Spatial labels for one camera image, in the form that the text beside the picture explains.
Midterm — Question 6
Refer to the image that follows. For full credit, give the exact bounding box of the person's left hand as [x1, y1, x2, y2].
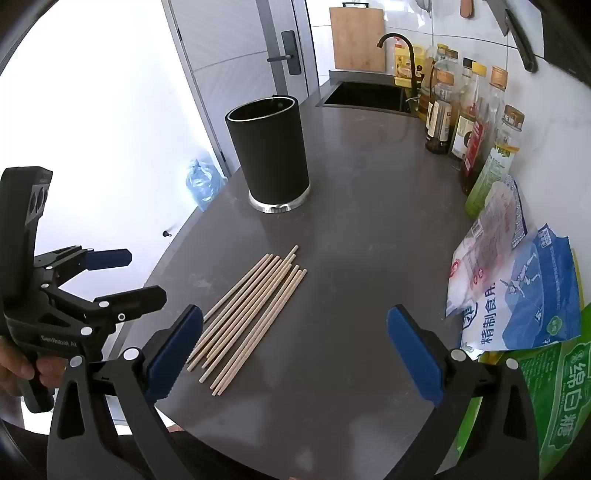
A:
[0, 336, 64, 398]

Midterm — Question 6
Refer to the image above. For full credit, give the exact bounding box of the yellow packet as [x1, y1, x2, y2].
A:
[570, 249, 584, 305]

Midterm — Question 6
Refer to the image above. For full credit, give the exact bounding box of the blue and white salt bag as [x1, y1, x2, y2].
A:
[461, 224, 583, 354]

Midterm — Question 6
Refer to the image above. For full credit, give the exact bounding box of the bundle of wooden chopsticks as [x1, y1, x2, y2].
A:
[186, 244, 308, 397]

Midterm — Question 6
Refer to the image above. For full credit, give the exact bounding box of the blue water bottle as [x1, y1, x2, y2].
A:
[185, 158, 227, 213]

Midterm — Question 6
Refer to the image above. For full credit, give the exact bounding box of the yellow box by sink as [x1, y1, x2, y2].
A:
[394, 39, 429, 88]

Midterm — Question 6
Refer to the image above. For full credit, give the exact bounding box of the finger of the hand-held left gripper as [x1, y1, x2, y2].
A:
[33, 247, 133, 282]
[42, 282, 168, 344]

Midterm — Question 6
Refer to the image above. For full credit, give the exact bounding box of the small yellow cap bottle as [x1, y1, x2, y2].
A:
[431, 44, 451, 93]

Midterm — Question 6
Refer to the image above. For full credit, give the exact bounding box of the red label sauce bottle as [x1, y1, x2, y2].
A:
[459, 64, 494, 196]

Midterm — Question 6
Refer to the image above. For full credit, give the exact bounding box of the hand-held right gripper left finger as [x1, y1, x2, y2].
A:
[46, 304, 206, 480]

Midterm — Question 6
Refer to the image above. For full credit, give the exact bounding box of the white and pink bag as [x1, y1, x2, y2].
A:
[445, 175, 528, 319]

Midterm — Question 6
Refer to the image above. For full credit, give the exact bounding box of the black door lock handle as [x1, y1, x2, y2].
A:
[267, 30, 303, 76]

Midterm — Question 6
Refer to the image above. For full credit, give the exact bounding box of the green sugar bag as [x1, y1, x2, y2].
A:
[455, 302, 591, 480]

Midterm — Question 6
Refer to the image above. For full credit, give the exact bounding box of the grey door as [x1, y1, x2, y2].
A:
[167, 0, 331, 178]

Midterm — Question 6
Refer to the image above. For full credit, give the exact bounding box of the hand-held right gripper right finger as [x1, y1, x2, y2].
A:
[387, 305, 541, 480]

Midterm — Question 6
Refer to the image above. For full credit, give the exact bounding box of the orange cap clear bottle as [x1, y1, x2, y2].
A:
[480, 66, 509, 148]

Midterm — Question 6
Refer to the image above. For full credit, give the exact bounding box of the black kitchen sink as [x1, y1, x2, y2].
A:
[316, 80, 419, 116]

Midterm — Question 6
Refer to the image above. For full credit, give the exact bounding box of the black cylindrical utensil holder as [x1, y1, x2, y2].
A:
[225, 95, 311, 214]

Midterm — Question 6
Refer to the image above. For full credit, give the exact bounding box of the wooden cutting board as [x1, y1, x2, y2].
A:
[329, 1, 386, 73]

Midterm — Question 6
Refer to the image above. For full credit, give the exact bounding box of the dark soy sauce bottle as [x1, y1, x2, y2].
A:
[425, 50, 458, 155]

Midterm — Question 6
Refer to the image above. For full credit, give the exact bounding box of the black curved faucet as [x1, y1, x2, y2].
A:
[377, 33, 423, 88]

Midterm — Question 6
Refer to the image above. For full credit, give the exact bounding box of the black cap sauce bottle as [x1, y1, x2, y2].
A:
[449, 58, 482, 161]

